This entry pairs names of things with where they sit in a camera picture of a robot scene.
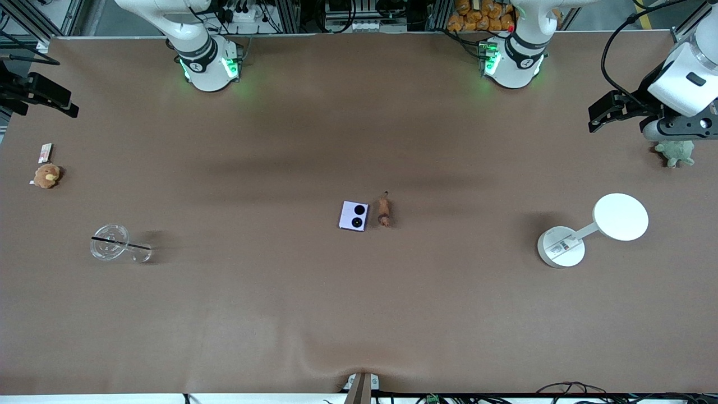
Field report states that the green plush toy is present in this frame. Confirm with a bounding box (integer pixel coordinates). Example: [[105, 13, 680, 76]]
[[655, 140, 696, 169]]

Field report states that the brown plush toy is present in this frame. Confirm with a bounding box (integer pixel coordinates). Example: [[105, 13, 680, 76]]
[[30, 163, 62, 189]]

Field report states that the white round desk lamp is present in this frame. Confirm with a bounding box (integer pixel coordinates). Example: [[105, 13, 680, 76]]
[[537, 192, 650, 269]]

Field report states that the clear plastic cup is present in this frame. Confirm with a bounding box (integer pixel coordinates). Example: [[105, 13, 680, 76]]
[[90, 224, 153, 264]]

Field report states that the black straw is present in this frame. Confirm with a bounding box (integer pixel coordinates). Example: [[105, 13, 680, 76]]
[[91, 236, 152, 251]]

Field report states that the orange plush toy pile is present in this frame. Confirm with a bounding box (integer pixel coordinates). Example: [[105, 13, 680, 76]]
[[447, 0, 517, 33]]

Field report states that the white power strip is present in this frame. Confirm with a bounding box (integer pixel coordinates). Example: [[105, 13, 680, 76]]
[[223, 4, 265, 24]]

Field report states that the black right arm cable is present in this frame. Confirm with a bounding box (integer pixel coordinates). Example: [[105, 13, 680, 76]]
[[0, 31, 61, 67]]

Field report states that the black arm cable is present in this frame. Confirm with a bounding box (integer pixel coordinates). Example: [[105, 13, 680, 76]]
[[601, 0, 708, 108], [0, 31, 61, 67]]

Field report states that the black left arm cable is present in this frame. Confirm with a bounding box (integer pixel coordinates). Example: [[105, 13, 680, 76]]
[[601, 0, 708, 108]]

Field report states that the black floor cable bundle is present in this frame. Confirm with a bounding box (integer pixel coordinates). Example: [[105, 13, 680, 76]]
[[387, 382, 718, 404]]

